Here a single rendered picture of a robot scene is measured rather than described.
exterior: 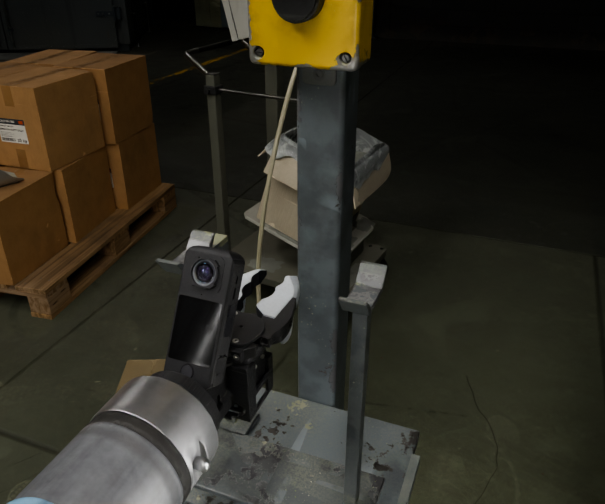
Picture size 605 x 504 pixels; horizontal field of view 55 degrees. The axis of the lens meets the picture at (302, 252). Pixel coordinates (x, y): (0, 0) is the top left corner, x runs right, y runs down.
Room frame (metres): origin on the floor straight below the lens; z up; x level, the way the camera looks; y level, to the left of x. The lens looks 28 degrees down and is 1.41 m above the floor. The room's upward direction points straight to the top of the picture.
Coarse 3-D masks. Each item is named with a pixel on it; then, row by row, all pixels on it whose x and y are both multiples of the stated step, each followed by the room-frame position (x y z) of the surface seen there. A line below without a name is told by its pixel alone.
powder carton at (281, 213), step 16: (272, 144) 2.05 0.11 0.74; (288, 144) 2.04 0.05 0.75; (368, 144) 2.29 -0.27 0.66; (384, 144) 2.26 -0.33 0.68; (288, 160) 2.01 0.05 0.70; (368, 160) 2.09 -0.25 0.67; (384, 160) 2.21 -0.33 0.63; (272, 176) 2.00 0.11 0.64; (288, 176) 1.98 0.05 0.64; (368, 176) 2.04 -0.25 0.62; (384, 176) 2.18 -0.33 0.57; (272, 192) 2.08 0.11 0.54; (288, 192) 2.04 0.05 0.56; (368, 192) 2.04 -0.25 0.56; (272, 208) 2.08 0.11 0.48; (288, 208) 2.04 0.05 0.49; (272, 224) 2.08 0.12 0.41; (288, 224) 2.04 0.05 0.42
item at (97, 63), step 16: (64, 64) 2.89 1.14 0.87; (80, 64) 2.89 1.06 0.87; (96, 64) 2.89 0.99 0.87; (112, 64) 2.89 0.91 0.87; (128, 64) 2.97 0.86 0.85; (144, 64) 3.12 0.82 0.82; (96, 80) 2.79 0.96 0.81; (112, 80) 2.82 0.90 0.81; (128, 80) 2.96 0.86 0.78; (144, 80) 3.10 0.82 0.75; (112, 96) 2.80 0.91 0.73; (128, 96) 2.94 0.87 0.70; (144, 96) 3.08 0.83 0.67; (112, 112) 2.78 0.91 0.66; (128, 112) 2.92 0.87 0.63; (144, 112) 3.06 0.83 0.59; (112, 128) 2.77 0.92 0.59; (128, 128) 2.90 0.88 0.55; (144, 128) 3.04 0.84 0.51
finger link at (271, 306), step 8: (288, 280) 0.51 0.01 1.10; (296, 280) 0.52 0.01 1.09; (280, 288) 0.50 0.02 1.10; (288, 288) 0.50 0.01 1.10; (296, 288) 0.50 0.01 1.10; (272, 296) 0.48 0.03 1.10; (280, 296) 0.48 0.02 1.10; (288, 296) 0.48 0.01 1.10; (296, 296) 0.49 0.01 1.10; (264, 304) 0.47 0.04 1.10; (272, 304) 0.47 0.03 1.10; (280, 304) 0.47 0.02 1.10; (296, 304) 0.48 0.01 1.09; (256, 312) 0.46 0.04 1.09; (264, 312) 0.45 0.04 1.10; (272, 312) 0.45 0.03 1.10; (288, 336) 0.49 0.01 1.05
